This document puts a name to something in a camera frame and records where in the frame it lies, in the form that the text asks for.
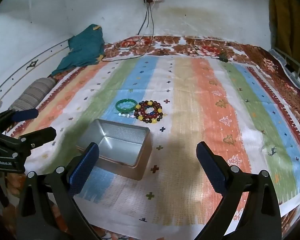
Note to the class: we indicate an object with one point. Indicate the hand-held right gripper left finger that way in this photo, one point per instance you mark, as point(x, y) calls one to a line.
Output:
point(85, 170)

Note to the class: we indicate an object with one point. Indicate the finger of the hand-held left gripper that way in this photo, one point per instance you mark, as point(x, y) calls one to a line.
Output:
point(40, 135)
point(26, 114)

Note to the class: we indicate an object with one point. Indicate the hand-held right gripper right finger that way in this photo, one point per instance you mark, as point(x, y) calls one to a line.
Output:
point(211, 170)

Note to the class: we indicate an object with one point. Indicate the silver metal tin box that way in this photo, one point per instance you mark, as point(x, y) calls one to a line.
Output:
point(125, 132)

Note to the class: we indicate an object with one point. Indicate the green jade bangle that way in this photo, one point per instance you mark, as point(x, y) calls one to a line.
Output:
point(118, 108)

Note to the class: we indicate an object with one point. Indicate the grey striped rolled pillow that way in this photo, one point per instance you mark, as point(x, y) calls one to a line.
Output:
point(32, 95)

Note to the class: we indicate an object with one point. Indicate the striped pastel mat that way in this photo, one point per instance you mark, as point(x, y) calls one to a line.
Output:
point(190, 105)

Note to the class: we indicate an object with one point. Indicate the teal cloth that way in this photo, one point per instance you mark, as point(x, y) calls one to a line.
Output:
point(82, 50)

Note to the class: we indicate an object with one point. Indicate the black charger plug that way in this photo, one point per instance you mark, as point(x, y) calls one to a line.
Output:
point(223, 58)

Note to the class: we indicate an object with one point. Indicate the white plastic basket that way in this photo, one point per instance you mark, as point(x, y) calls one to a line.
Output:
point(290, 62)

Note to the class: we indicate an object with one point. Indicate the yellow cloth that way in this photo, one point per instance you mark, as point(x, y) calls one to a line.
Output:
point(282, 17)

